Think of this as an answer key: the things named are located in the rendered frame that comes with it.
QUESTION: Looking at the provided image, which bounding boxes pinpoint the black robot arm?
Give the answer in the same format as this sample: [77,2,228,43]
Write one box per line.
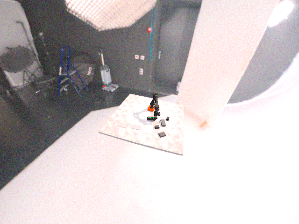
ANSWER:
[150,92,161,116]

